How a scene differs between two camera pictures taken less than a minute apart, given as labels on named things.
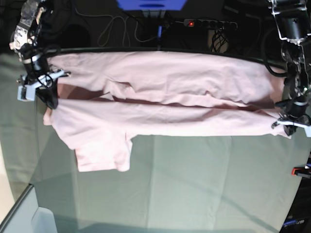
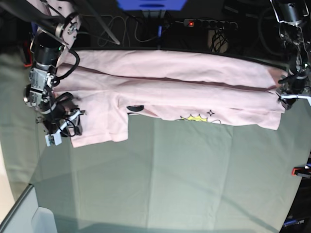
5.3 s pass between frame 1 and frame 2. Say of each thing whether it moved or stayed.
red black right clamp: stayed
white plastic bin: stayed
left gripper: moved
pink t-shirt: moved
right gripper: moved
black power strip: stayed
